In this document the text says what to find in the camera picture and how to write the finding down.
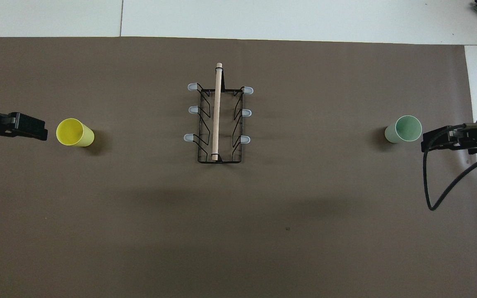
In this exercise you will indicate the pale green plastic cup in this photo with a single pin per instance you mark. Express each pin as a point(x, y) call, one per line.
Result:
point(406, 128)

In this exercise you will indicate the yellow plastic cup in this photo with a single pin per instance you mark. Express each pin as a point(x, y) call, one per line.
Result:
point(71, 132)

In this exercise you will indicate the brown table mat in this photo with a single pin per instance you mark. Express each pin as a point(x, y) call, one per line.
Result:
point(263, 227)

